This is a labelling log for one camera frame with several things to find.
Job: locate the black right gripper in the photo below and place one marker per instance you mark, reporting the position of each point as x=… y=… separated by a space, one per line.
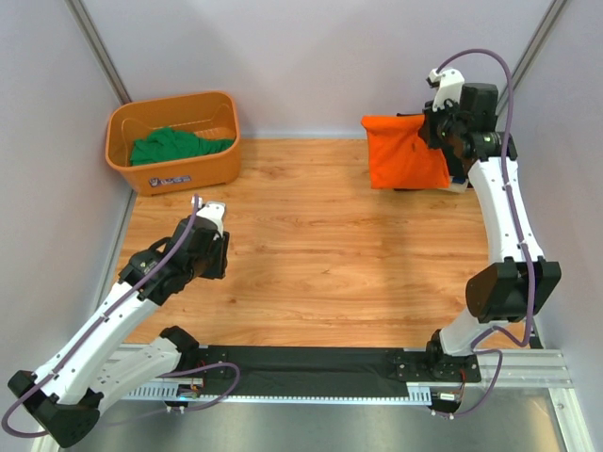
x=431 y=115

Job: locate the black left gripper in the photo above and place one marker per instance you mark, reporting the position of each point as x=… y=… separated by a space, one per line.
x=220 y=244

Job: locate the orange t shirt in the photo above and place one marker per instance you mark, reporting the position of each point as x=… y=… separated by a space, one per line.
x=399 y=158

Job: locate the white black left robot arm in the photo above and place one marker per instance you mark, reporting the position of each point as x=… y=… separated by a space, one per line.
x=70 y=392

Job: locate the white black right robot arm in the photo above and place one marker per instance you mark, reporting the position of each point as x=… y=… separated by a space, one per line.
x=499 y=291

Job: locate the beige folded t shirt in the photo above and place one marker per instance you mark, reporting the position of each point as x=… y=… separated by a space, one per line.
x=458 y=186

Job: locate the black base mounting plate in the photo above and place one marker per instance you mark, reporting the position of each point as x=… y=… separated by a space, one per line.
x=337 y=371

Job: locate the green t shirt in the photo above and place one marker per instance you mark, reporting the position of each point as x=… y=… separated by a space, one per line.
x=167 y=144

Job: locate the orange plastic basket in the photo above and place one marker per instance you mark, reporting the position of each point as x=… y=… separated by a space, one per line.
x=210 y=115

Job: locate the aluminium right corner post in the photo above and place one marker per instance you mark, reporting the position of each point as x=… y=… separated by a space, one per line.
x=519 y=71

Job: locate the aluminium corner post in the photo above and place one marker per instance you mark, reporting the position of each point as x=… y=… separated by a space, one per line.
x=99 y=50
x=519 y=71

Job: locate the aluminium front frame rail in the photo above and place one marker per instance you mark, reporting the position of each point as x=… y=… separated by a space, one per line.
x=514 y=368

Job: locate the aluminium right side rail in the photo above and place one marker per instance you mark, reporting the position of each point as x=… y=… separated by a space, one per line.
x=508 y=230

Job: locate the aluminium left corner post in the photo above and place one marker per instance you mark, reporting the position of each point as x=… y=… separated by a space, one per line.
x=99 y=50

